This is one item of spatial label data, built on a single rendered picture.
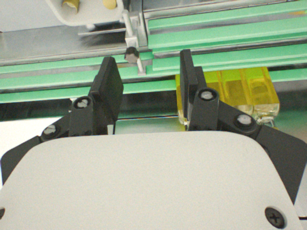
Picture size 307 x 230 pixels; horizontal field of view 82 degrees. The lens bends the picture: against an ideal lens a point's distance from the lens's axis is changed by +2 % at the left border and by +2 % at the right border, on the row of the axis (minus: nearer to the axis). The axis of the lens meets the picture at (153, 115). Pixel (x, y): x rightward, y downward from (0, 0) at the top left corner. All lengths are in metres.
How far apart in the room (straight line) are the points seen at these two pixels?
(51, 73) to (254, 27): 0.53
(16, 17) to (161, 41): 0.49
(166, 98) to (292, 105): 0.42
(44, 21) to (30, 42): 0.08
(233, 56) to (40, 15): 0.57
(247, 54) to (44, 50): 0.56
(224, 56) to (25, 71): 0.56
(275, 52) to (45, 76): 0.60
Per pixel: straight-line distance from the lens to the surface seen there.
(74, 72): 0.55
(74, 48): 0.59
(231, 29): 0.43
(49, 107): 0.82
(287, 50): 0.53
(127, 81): 0.57
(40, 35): 0.70
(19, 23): 0.76
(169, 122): 0.57
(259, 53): 0.50
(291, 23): 0.47
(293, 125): 0.71
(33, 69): 0.64
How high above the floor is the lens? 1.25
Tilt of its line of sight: 25 degrees down
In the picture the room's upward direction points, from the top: 179 degrees clockwise
